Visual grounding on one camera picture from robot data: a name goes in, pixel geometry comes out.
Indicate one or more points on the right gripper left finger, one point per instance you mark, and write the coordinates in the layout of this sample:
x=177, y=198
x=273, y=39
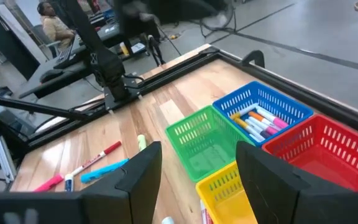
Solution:
x=135, y=193

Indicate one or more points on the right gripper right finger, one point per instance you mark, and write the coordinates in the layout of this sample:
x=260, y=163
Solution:
x=266, y=189

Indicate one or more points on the cyan highlighter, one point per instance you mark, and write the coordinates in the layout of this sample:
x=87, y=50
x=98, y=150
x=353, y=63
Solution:
x=104, y=171

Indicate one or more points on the yellow-green Sharpie highlighter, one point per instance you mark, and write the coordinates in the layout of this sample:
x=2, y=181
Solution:
x=141, y=142

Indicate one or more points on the red Expo marker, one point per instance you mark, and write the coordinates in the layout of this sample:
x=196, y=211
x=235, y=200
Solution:
x=95, y=158

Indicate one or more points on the yellow-capped SKK marker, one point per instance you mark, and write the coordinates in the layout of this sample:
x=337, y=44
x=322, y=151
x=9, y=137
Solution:
x=249, y=129

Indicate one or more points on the small pink-capped marker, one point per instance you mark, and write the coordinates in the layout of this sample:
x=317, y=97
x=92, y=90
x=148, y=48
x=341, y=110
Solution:
x=277, y=120

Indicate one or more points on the small orange-capped marker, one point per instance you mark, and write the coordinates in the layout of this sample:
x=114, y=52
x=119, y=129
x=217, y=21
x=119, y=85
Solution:
x=256, y=116

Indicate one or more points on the small yellow-capped marker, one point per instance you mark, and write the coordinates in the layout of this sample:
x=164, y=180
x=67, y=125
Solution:
x=247, y=109

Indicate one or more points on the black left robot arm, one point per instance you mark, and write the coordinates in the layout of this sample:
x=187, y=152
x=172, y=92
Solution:
x=104, y=62

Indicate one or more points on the yellow plastic basket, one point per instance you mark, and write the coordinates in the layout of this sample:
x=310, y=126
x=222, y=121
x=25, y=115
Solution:
x=225, y=202

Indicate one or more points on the blue Expo marker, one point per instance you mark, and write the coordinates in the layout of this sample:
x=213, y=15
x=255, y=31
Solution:
x=69, y=183

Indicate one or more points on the green plastic basket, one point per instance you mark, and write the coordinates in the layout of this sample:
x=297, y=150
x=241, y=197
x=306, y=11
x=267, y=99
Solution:
x=204, y=146

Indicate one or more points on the red plastic basket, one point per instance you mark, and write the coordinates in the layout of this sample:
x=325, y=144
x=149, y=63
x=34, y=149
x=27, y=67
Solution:
x=337, y=161

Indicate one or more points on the pink highlighter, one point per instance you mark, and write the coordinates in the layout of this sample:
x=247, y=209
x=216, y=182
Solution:
x=48, y=183

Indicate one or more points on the blue plastic basket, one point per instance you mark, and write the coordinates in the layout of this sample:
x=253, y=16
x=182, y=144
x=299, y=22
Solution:
x=291, y=102

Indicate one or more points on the black desk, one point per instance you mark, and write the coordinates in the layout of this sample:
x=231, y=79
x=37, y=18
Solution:
x=73, y=73

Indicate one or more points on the yellow bottle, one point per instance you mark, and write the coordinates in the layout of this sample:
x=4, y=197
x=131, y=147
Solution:
x=124, y=49

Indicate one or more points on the person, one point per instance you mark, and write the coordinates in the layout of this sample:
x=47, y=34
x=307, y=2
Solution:
x=56, y=28
x=166, y=12

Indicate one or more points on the black frame clamp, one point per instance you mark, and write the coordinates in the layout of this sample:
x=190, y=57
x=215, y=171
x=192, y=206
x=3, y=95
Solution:
x=253, y=56

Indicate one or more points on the white aluminium bracket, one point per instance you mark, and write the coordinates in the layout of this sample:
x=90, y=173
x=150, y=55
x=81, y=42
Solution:
x=3, y=158

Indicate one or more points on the black frame bar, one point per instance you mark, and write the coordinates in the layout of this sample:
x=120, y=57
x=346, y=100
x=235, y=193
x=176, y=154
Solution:
x=26, y=107

